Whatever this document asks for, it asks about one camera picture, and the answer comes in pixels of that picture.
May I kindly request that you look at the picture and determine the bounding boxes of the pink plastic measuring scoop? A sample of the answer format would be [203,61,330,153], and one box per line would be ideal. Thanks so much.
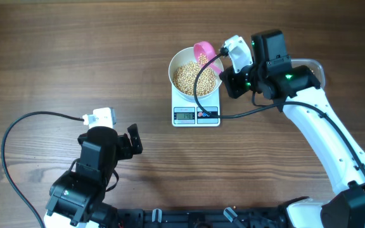
[193,41,217,67]

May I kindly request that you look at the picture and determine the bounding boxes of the white digital kitchen scale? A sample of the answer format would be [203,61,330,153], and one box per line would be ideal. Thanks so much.
[171,85,221,127]

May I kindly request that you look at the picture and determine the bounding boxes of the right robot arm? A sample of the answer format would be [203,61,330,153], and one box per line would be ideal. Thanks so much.
[220,30,365,227]

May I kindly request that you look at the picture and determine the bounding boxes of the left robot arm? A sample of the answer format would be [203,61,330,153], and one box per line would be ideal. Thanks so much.
[44,124,143,228]

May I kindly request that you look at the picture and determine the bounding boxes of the white bowl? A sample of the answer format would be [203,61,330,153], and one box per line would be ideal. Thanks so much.
[169,47,222,94]

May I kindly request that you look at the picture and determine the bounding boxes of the clear plastic container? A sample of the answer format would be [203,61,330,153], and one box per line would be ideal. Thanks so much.
[291,58,326,89]

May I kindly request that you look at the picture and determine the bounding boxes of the left black camera cable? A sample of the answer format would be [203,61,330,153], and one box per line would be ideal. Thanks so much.
[0,111,84,228]

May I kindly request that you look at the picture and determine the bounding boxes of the black camera cable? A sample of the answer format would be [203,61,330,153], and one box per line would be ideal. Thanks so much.
[0,111,84,228]
[193,52,365,222]

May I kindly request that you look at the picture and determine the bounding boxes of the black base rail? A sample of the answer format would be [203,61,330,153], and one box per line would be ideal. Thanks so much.
[118,207,288,228]

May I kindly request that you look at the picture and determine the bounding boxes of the right black camera cable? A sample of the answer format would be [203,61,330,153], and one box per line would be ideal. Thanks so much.
[193,52,365,222]

